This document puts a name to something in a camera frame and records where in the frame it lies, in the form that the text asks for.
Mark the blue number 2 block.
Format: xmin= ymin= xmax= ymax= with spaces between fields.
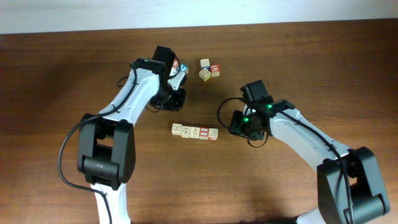
xmin=180 ymin=63 xmax=188 ymax=73

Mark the red number 1 block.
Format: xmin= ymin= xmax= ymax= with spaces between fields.
xmin=199 ymin=128 xmax=209 ymax=140

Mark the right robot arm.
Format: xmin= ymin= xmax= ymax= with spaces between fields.
xmin=228 ymin=80 xmax=391 ymax=223

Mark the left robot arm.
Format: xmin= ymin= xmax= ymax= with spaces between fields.
xmin=77 ymin=46 xmax=186 ymax=223

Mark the red number 3 block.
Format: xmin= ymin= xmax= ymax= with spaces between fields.
xmin=172 ymin=59 xmax=180 ymax=71

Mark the cream picture block middle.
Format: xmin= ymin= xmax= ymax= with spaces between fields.
xmin=198 ymin=68 xmax=211 ymax=82

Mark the cream picture block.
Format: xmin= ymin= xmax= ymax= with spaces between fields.
xmin=198 ymin=68 xmax=211 ymax=82
xmin=200 ymin=58 xmax=211 ymax=70

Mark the cream picture block top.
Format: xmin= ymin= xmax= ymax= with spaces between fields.
xmin=200 ymin=58 xmax=211 ymax=70

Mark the red letter U block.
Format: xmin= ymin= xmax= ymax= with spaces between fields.
xmin=210 ymin=65 xmax=221 ymax=77

